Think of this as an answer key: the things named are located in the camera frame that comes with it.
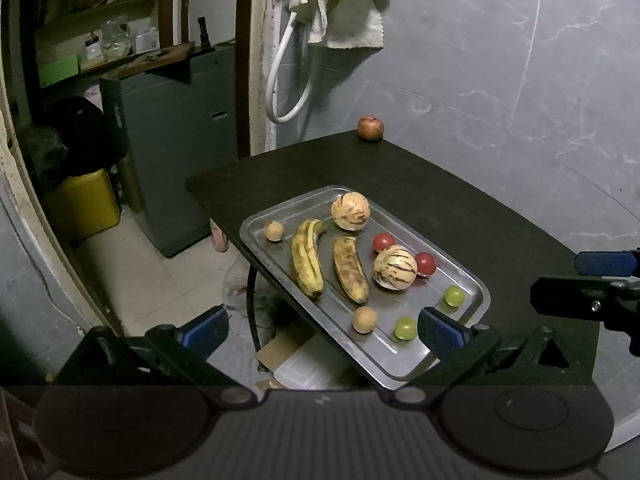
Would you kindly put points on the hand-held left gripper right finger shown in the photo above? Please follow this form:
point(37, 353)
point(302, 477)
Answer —
point(442, 332)

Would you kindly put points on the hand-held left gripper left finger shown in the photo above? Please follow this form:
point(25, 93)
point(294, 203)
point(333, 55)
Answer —
point(205, 330)

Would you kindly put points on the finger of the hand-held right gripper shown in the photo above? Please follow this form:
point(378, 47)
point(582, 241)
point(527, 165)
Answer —
point(560, 295)
point(605, 262)

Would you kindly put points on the green grape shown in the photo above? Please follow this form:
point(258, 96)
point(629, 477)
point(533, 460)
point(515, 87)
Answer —
point(454, 296)
point(405, 328)

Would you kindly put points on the red cherry tomato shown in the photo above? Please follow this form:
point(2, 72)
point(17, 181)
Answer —
point(382, 241)
point(426, 262)

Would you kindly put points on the brown longan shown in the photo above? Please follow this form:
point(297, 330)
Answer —
point(274, 230)
point(364, 319)

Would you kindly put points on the striped pepino melon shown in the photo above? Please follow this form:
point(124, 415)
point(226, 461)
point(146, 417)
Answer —
point(350, 211)
point(395, 268)

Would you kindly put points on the spotted brown banana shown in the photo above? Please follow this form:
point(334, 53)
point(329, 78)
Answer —
point(350, 272)

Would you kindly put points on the metal tray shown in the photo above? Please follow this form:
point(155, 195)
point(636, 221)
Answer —
point(320, 320)

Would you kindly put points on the yellow stickered banana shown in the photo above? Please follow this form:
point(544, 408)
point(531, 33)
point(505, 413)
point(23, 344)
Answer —
point(306, 260)

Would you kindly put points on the clear plastic bag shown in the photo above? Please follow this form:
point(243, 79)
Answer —
point(237, 292)

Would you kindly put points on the pink bottle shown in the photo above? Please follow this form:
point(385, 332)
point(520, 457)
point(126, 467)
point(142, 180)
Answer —
point(218, 237)

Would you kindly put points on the cardboard box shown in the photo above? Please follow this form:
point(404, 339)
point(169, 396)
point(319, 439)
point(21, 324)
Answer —
point(300, 360)

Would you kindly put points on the yellow jerrycan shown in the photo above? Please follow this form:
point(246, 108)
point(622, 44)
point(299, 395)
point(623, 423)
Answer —
point(85, 205)

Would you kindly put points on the grey cabinet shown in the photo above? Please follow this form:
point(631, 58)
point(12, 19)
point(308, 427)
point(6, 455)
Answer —
point(170, 160)

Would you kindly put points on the red apple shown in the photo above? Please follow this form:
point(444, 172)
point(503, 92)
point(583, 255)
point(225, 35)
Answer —
point(370, 127)

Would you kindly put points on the black bag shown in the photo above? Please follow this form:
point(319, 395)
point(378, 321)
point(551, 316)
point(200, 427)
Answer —
point(75, 130)

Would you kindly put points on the wooden board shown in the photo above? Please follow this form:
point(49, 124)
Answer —
point(140, 57)

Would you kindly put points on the black flashlight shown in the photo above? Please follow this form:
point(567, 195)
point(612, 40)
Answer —
point(203, 35)

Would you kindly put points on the small white box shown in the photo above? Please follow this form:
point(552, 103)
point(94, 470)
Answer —
point(146, 40)

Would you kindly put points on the green box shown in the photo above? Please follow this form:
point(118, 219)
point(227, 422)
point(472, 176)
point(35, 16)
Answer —
point(59, 70)

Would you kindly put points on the small bottle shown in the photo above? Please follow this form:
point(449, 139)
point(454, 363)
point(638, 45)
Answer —
point(93, 47)

